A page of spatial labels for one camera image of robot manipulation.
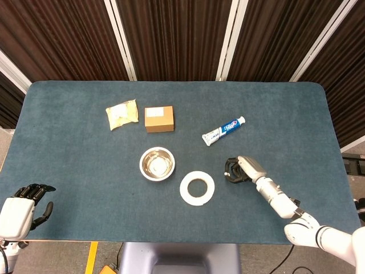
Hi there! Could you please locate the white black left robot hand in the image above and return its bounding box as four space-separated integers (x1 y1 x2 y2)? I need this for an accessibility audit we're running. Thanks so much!
0 183 57 240

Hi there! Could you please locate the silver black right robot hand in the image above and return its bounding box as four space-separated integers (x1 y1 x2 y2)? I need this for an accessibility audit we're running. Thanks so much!
224 155 268 184

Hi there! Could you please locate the blue white toothpaste tube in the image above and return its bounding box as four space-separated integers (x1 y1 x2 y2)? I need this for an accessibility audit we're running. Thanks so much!
201 115 246 147

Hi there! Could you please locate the white tape roll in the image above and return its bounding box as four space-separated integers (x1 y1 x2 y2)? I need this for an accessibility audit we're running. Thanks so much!
179 170 216 207

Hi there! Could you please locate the yellow floor tape strip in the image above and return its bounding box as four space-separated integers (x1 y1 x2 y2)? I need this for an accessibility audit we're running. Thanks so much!
84 241 99 274

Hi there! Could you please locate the blue felt table mat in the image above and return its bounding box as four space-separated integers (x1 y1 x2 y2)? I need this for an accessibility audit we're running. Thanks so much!
0 80 363 245

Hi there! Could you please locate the stainless steel bowl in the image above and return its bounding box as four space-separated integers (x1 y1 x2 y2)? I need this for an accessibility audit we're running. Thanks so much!
139 146 176 182

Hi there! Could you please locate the black equipment box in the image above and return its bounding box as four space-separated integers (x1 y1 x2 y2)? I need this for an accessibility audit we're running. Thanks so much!
341 152 365 175

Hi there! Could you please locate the small brown cardboard box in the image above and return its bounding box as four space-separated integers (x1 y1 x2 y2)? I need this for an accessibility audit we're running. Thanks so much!
144 106 175 134

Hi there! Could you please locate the brown ribbed partition panel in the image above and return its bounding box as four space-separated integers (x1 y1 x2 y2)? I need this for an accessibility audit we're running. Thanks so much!
299 0 365 148
0 71 26 129
0 0 129 82
116 0 234 82
228 0 344 82

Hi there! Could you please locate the yellowish plastic bag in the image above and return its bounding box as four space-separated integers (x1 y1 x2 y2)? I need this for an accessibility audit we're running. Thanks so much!
105 98 140 131

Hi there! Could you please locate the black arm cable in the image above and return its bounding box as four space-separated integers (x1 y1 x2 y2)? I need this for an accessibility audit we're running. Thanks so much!
281 244 295 265

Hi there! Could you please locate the white partition frame post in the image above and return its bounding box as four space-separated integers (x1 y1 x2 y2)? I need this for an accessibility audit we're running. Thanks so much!
289 0 359 83
104 0 137 82
340 139 365 154
216 0 249 82
0 50 32 94

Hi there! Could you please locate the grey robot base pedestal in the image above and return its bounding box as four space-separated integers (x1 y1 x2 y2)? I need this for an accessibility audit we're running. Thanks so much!
118 241 242 274

